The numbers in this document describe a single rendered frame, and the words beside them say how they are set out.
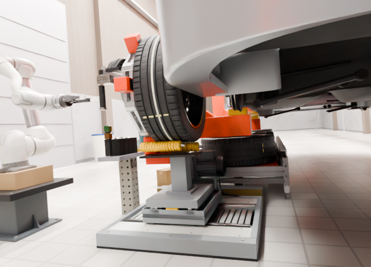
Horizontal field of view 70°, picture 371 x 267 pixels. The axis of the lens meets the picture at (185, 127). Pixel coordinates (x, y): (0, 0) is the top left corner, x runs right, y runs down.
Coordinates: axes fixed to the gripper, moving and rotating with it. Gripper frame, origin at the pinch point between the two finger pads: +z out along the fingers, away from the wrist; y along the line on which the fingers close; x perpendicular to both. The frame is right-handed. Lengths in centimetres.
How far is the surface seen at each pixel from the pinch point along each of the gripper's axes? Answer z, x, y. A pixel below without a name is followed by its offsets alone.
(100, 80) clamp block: 9.3, 8.9, 2.5
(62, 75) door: -313, 108, -322
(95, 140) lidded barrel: -279, -37, -371
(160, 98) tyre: 52, -7, 15
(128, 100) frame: 30.3, -5.4, 8.7
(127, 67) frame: 32.1, 12.1, 9.9
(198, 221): 63, -72, 3
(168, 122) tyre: 52, -19, 8
